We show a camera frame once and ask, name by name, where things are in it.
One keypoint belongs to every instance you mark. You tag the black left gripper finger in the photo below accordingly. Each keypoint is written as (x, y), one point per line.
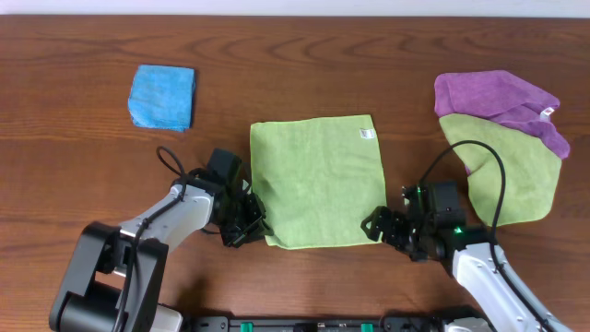
(265, 229)
(237, 239)

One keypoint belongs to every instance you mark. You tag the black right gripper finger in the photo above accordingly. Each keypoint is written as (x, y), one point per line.
(379, 222)
(379, 235)

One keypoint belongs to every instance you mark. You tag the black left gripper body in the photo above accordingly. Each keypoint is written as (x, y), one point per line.
(241, 216)

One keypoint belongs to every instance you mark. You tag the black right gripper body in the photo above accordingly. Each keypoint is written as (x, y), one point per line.
(416, 239)

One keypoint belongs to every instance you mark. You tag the green microfiber cloth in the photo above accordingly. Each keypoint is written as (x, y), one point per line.
(318, 179)

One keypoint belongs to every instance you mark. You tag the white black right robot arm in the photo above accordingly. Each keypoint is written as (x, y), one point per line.
(478, 263)

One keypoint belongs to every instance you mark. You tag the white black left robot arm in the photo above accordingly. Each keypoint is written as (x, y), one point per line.
(114, 277)

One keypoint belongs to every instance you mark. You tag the folded blue cloth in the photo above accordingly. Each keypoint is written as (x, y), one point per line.
(161, 97)

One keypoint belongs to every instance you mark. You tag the purple microfiber cloth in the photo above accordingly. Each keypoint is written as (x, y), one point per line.
(505, 99)

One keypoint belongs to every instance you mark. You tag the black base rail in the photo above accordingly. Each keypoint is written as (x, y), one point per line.
(387, 324)

